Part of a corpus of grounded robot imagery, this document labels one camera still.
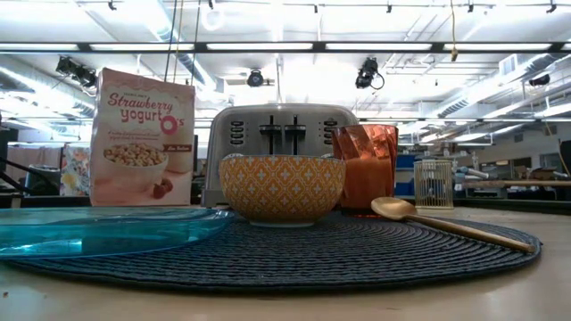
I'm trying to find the orange faceted glass tumbler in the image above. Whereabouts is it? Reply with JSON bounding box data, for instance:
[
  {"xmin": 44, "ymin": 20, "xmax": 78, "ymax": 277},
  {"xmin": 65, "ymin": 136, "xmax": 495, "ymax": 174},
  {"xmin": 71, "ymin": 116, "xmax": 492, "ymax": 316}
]
[{"xmin": 330, "ymin": 123, "xmax": 400, "ymax": 218}]

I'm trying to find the black ceiling light rail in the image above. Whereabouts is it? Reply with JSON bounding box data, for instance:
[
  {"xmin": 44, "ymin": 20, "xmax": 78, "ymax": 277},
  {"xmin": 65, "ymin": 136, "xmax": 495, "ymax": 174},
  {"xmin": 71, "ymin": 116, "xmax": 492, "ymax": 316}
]
[{"xmin": 0, "ymin": 41, "xmax": 571, "ymax": 54}]

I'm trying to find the black ceiling camera with cable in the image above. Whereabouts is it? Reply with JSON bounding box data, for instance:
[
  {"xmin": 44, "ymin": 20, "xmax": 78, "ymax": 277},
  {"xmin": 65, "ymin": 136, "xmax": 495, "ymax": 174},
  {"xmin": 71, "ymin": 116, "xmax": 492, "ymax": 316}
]
[{"xmin": 355, "ymin": 56, "xmax": 385, "ymax": 90}]

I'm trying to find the black twin ceiling spotlight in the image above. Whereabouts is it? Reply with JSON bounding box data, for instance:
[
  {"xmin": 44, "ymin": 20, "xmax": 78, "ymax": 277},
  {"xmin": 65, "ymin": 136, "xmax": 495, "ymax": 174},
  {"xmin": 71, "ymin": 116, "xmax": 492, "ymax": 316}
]
[{"xmin": 55, "ymin": 56, "xmax": 98, "ymax": 88}]

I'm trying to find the round dark blue woven placemat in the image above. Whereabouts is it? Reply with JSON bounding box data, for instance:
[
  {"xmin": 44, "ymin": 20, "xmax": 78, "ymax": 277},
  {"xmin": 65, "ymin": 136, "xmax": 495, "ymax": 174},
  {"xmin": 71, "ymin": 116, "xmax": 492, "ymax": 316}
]
[{"xmin": 6, "ymin": 210, "xmax": 543, "ymax": 295}]

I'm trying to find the gold wire utensil holder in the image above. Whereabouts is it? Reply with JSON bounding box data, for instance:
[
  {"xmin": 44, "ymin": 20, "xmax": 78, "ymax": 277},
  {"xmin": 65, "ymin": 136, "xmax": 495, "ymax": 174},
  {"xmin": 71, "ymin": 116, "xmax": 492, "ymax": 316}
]
[{"xmin": 413, "ymin": 159, "xmax": 455, "ymax": 210}]

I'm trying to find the wooden workbench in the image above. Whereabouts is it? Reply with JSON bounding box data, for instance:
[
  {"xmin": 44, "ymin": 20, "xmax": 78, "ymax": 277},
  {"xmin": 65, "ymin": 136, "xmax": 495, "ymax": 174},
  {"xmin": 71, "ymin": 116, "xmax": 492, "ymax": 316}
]
[{"xmin": 463, "ymin": 179, "xmax": 571, "ymax": 187}]

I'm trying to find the yellow cord with plug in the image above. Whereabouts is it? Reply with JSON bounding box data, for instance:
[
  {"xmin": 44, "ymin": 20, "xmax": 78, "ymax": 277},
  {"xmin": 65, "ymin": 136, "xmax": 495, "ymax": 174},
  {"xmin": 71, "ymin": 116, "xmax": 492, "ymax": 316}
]
[{"xmin": 449, "ymin": 0, "xmax": 459, "ymax": 62}]

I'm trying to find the white hanging loop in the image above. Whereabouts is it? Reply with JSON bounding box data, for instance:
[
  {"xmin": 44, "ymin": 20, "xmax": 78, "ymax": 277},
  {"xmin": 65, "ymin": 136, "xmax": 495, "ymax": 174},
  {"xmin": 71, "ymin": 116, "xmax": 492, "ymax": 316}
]
[{"xmin": 200, "ymin": 3, "xmax": 227, "ymax": 32}]

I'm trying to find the floral patterned cloth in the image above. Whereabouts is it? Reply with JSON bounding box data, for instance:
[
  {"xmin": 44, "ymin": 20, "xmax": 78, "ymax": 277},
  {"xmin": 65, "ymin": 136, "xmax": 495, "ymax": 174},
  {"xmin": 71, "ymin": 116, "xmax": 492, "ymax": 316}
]
[{"xmin": 60, "ymin": 143, "xmax": 93, "ymax": 197}]

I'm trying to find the stainless steel four-slot toaster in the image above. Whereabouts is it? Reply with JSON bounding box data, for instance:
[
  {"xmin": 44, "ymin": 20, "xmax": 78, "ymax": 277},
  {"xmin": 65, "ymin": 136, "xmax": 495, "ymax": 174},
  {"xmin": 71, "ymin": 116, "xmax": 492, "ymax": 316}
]
[{"xmin": 200, "ymin": 103, "xmax": 360, "ymax": 210}]

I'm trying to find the orange patterned ceramic bowl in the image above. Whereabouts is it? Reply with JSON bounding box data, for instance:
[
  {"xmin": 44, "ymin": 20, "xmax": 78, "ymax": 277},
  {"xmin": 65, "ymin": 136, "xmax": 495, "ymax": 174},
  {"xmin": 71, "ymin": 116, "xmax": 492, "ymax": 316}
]
[{"xmin": 218, "ymin": 153, "xmax": 347, "ymax": 228}]

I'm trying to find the pink strawberry yogurt cereal box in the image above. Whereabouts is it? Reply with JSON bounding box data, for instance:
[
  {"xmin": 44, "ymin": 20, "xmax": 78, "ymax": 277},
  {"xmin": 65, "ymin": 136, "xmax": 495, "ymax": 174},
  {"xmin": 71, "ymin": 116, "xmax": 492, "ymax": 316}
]
[{"xmin": 88, "ymin": 67, "xmax": 196, "ymax": 209}]

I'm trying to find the dark grey bin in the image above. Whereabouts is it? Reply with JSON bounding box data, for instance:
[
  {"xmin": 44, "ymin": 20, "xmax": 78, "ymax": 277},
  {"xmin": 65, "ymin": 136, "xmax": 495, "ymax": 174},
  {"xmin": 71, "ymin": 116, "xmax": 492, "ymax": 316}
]
[{"xmin": 26, "ymin": 163, "xmax": 62, "ymax": 197}]

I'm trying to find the teal transparent plastic plate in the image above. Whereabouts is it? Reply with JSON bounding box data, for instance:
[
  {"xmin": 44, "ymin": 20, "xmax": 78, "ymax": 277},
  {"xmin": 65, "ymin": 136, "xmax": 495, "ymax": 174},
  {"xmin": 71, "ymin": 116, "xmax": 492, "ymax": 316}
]
[{"xmin": 0, "ymin": 205, "xmax": 236, "ymax": 262}]

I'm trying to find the gold spoon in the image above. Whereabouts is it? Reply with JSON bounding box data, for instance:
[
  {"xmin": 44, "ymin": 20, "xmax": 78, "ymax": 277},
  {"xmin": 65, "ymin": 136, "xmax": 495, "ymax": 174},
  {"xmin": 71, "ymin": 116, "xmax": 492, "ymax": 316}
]
[{"xmin": 370, "ymin": 196, "xmax": 536, "ymax": 254}]

